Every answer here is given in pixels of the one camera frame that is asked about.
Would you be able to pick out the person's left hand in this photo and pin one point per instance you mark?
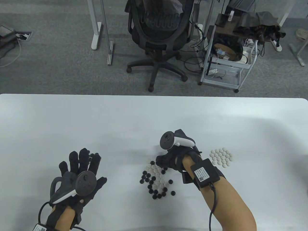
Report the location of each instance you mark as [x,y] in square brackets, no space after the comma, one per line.
[84,163]

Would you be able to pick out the person's right hand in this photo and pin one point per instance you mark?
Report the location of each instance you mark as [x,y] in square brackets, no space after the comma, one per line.
[170,160]

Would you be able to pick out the sorted black go stones group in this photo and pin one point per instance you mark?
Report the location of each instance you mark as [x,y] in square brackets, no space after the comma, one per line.
[92,154]

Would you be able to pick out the mixed black white go stones pile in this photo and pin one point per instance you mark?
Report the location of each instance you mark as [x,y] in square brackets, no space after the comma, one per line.
[156,184]

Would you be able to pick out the sorted white go stones group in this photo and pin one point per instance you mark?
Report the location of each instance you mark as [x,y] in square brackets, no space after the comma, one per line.
[221,157]

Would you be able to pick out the person's left forearm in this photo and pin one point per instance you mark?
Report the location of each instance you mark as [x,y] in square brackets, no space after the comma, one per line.
[62,219]

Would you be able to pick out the person's right forearm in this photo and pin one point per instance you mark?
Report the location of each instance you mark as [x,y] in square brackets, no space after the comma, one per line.
[228,207]

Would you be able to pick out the grey white left hand controller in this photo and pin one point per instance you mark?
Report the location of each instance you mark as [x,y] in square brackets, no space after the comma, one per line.
[85,182]

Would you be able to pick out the grey white hand controller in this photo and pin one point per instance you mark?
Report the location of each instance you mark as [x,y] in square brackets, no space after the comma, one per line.
[85,182]
[167,140]

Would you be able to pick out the grey white right hand controller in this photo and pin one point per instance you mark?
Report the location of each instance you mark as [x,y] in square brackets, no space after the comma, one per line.
[167,140]

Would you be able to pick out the white utility cart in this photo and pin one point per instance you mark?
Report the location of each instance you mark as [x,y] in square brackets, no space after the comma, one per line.
[221,83]

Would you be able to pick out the black mesh office chair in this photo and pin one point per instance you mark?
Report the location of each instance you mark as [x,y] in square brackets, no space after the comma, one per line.
[156,51]

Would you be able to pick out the white desk leg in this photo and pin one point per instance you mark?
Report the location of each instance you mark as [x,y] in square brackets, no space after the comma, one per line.
[286,16]
[96,36]

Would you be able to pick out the floor socket box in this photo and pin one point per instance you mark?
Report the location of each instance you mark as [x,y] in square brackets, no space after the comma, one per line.
[24,36]

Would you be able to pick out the black power adapter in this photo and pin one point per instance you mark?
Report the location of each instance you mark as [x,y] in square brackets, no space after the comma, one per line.
[196,13]

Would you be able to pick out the white power strip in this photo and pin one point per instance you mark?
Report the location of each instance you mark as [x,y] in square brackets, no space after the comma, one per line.
[276,45]

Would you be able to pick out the small white bottle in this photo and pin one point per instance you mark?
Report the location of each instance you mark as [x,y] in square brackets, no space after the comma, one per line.
[231,16]

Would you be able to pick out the black cloth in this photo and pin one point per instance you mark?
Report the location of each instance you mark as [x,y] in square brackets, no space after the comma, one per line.
[257,21]

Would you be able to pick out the grey metal floor foot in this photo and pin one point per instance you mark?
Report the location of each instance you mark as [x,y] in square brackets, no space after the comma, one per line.
[298,56]

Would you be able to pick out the tan shoe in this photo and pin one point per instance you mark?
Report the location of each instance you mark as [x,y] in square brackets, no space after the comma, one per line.
[302,33]

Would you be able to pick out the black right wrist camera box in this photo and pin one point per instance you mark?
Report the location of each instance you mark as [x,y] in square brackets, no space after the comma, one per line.
[205,173]

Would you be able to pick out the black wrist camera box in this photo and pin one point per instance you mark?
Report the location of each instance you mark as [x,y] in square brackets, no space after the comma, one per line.
[205,173]
[41,227]

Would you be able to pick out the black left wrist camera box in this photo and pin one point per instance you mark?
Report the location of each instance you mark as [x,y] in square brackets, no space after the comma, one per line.
[41,227]

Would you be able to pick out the aluminium profile post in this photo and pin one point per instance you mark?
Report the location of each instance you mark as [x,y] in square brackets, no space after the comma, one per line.
[110,53]

